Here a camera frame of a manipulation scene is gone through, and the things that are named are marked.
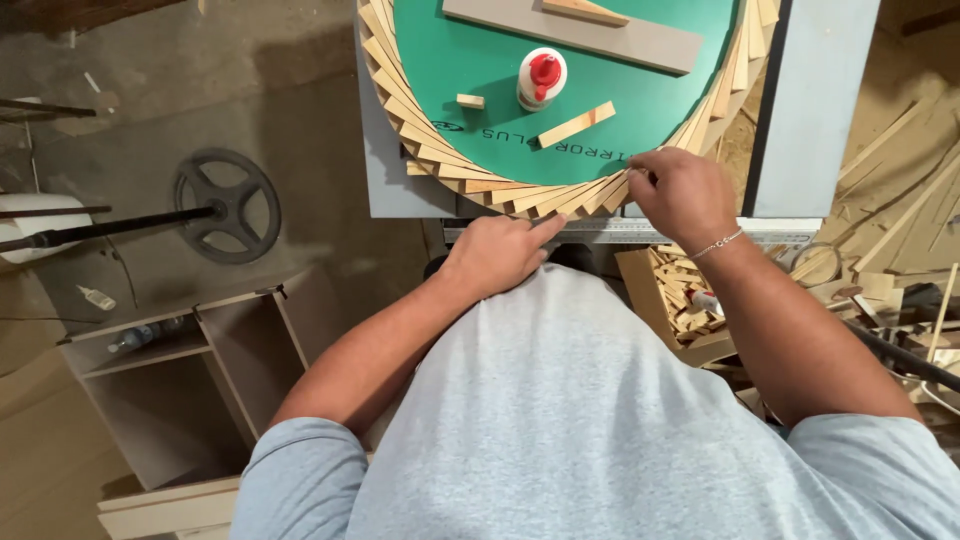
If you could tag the person's right hand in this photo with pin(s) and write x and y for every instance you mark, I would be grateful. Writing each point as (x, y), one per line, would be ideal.
(686, 195)

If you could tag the person's left hand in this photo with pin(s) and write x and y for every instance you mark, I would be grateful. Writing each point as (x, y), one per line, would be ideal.
(487, 251)

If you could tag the person's right fingers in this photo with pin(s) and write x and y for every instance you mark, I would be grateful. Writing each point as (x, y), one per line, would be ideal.
(645, 180)

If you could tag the light wooden slat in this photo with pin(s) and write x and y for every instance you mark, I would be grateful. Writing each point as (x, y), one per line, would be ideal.
(619, 193)

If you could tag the short wooden stick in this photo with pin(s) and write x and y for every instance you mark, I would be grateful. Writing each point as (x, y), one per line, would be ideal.
(576, 124)

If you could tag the cardboard box of wood offcuts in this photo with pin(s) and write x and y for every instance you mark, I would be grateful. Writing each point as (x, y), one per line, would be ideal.
(675, 300)

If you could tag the small white glue bottle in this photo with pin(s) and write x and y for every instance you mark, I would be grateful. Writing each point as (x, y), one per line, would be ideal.
(705, 301)

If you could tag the grey flat board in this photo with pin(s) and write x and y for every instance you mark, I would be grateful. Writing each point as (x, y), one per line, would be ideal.
(637, 41)

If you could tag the white glue bottle red cap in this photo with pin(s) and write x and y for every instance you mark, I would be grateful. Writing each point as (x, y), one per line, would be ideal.
(541, 79)

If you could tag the wooden wedge piece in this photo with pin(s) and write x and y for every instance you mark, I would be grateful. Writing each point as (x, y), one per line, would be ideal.
(581, 9)

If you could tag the small wooden block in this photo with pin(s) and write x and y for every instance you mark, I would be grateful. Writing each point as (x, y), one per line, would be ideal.
(470, 101)

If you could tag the green round mirror backing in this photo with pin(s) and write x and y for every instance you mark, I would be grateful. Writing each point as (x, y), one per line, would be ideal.
(480, 52)

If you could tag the grey t-shirt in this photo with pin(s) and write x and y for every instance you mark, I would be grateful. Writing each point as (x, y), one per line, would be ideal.
(570, 420)

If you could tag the heap of wood scraps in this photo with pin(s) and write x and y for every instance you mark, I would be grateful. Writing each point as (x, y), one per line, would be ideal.
(892, 225)

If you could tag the black spoked handwheel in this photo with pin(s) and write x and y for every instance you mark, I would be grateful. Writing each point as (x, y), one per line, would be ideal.
(229, 206)

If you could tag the brown fibreboard cabinet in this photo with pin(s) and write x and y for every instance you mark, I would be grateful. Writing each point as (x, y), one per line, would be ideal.
(187, 382)

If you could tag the clear plastic bottle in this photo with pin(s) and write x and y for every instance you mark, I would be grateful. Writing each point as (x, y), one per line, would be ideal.
(146, 336)

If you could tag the black metal rod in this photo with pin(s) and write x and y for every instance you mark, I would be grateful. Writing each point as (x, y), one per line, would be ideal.
(112, 226)

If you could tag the small clear glue bottle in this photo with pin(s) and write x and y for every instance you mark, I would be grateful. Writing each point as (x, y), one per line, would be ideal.
(96, 298)

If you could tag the pale fibreboard plank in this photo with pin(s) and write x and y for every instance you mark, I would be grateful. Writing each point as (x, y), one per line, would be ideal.
(169, 510)

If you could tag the thin dark rod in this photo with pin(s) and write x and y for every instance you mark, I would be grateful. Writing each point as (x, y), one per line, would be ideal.
(45, 108)

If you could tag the white cylinder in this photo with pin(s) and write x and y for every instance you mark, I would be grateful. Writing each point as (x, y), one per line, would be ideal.
(37, 217)

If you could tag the metal ruler rail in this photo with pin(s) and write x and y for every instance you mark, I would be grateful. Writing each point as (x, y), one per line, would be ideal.
(600, 231)

